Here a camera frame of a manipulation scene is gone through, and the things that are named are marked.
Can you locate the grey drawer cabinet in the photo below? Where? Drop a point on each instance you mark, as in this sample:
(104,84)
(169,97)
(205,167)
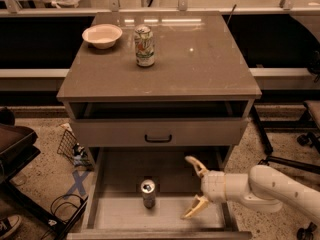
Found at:
(199,73)

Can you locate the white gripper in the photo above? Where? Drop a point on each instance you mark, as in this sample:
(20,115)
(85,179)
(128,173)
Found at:
(213,185)

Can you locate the black office chair base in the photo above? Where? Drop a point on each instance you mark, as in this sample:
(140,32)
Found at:
(309,119)

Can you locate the silver redbull can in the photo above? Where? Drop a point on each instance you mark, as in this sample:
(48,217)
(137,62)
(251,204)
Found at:
(148,190)

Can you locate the closed top drawer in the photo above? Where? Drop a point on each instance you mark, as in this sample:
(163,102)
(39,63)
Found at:
(130,133)

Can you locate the green white soda can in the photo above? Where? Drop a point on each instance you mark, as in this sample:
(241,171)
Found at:
(144,45)

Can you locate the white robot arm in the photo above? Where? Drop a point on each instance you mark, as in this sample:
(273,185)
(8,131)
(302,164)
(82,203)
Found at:
(263,189)

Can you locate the black chair at left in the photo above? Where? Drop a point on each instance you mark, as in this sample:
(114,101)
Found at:
(17,150)

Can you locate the black drawer handle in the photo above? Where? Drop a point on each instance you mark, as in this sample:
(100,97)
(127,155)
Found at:
(149,139)

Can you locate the open middle drawer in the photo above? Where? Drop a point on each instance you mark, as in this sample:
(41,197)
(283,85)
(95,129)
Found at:
(115,209)

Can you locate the metal railing frame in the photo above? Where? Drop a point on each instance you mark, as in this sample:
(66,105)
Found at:
(166,4)

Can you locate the black wire basket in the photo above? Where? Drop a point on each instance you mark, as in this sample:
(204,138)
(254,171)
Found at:
(73,151)

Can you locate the white paper bowl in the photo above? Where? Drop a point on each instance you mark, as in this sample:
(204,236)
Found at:
(102,36)

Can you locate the sneaker shoe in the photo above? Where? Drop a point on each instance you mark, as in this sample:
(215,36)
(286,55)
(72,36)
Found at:
(9,225)

